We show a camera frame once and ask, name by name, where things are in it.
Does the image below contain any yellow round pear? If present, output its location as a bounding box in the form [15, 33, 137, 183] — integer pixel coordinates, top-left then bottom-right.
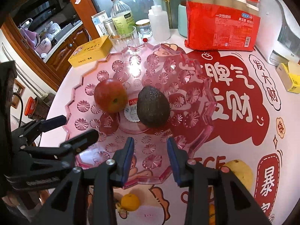
[224, 160, 253, 191]

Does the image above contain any red apple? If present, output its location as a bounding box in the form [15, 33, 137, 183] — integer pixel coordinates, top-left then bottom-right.
[94, 79, 128, 113]

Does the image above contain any dark green avocado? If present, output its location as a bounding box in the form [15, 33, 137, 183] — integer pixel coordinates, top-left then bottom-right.
[137, 85, 170, 128]

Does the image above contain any orange left of avocado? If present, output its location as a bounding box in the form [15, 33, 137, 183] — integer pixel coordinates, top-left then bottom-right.
[209, 204, 216, 225]

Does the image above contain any red lidded container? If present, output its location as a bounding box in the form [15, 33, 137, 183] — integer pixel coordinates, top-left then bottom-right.
[24, 97, 37, 117]

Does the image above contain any small orange by banana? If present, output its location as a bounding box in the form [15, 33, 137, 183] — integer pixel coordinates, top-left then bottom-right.
[121, 193, 140, 212]

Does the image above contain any yellow flat box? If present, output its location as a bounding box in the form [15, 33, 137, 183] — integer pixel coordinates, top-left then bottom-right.
[68, 36, 112, 68]

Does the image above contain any pink glass fruit bowl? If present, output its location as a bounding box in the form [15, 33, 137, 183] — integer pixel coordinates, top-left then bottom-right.
[64, 44, 216, 188]

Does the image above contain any clear drinking glass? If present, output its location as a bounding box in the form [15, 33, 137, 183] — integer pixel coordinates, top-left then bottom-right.
[108, 26, 140, 52]

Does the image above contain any white blue carton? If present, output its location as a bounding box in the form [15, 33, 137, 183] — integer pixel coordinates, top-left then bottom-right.
[91, 10, 108, 37]

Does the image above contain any yellow tissue box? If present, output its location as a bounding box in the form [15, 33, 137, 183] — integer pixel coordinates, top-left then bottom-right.
[276, 61, 300, 94]

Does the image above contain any clear bottle green label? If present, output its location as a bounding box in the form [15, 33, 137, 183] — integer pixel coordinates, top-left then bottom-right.
[110, 0, 135, 35]

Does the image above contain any small glass jar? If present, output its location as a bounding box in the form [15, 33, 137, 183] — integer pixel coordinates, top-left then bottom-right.
[135, 19, 152, 39]

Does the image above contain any white squeeze bottle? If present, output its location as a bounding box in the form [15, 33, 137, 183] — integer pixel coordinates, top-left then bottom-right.
[148, 5, 170, 42]

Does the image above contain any white countertop appliance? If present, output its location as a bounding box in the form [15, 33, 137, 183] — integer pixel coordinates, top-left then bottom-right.
[256, 0, 299, 67]

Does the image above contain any red paper cup package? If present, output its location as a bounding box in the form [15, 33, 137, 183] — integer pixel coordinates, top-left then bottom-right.
[185, 0, 260, 51]

